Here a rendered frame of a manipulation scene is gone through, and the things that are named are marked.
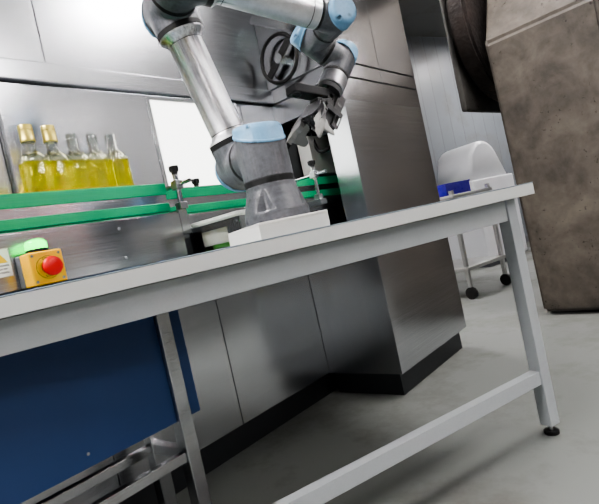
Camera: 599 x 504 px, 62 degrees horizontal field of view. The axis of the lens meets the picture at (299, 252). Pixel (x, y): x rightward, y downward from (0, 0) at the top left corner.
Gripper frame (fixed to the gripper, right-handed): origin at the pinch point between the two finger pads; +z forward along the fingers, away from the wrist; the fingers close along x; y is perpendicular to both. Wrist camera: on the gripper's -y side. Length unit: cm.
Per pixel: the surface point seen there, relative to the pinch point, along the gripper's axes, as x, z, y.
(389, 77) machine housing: 53, -93, 56
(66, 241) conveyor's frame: 20, 47, -35
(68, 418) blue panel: 18, 82, -17
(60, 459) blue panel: 17, 90, -14
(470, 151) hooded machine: 204, -254, 286
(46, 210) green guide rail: 22, 42, -42
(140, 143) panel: 58, 1, -25
